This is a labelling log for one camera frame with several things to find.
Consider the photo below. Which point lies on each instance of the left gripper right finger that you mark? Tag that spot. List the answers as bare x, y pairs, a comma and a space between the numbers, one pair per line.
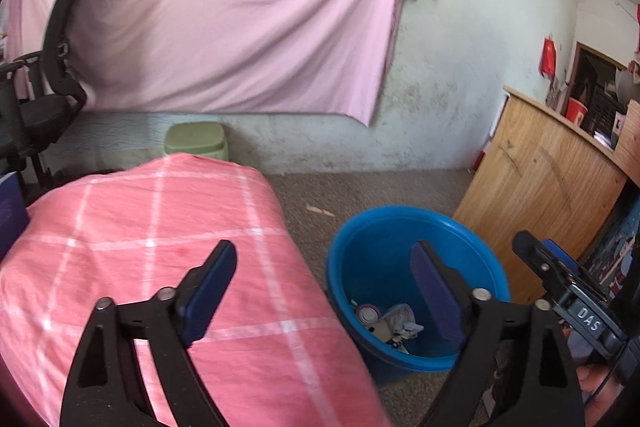
517, 352

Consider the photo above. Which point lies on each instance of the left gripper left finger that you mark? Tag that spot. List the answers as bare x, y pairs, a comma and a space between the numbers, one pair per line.
105, 386

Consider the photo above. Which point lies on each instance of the crumpled grey paper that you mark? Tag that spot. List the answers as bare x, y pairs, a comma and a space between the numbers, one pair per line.
401, 321

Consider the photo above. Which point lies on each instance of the wooden cabinet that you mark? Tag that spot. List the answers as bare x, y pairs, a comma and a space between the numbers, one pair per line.
545, 175

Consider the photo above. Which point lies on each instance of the blue plastic basin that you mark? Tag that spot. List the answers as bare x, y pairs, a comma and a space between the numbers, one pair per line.
369, 264

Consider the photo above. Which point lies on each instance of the pink checked tablecloth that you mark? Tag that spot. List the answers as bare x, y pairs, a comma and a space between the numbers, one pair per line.
275, 354

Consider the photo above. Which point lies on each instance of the blue cardboard box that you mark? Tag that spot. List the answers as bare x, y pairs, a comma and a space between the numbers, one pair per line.
13, 214

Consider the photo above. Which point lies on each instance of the green plastic stool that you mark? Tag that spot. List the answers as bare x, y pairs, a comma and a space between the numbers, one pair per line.
202, 138

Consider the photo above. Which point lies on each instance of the black office chair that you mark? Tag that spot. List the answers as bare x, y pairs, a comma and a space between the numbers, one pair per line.
40, 98

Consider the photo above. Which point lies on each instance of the pink hanging sheet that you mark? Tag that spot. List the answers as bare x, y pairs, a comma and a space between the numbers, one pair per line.
222, 56

